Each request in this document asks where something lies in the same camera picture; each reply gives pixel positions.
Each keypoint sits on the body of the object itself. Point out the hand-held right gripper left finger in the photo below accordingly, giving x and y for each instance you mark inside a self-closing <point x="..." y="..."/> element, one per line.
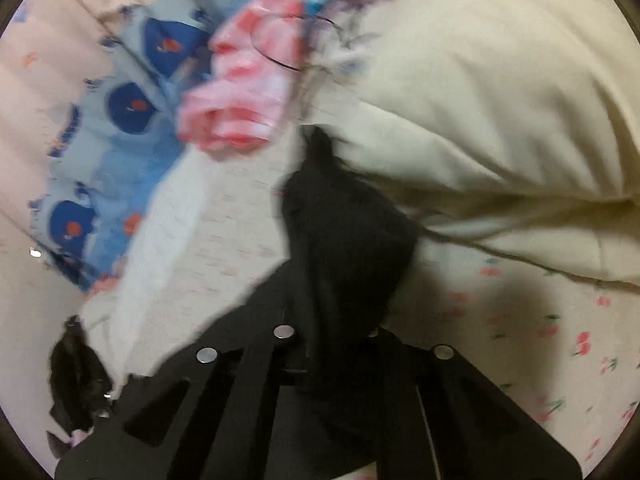
<point x="260" y="360"/>

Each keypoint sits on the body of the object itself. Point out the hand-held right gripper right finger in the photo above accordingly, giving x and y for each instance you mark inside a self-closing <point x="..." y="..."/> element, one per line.
<point x="450" y="400"/>

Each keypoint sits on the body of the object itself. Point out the large black garment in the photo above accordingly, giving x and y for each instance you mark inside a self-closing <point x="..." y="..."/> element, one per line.
<point x="345" y="240"/>

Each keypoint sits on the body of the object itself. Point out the floral cherry print bed sheet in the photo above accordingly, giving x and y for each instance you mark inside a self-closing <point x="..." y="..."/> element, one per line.
<point x="525" y="350"/>

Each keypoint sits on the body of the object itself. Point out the white quilted blanket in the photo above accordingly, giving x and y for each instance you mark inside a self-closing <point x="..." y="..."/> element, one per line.
<point x="150" y="240"/>

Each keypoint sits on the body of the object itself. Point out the small black cloth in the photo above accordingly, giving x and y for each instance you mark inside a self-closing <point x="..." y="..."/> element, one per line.
<point x="75" y="375"/>

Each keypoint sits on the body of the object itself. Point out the lilac cloth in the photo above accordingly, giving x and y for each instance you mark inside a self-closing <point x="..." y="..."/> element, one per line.
<point x="76" y="439"/>

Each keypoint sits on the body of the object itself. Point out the pink and red checked cloth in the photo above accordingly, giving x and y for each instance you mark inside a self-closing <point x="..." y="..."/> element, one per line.
<point x="245" y="90"/>

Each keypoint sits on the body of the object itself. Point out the pink curtain with blue whales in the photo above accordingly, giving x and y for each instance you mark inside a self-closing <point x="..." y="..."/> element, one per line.
<point x="125" y="105"/>

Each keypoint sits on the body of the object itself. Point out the cream padded comforter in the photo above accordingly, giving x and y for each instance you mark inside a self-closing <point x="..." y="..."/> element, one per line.
<point x="490" y="100"/>

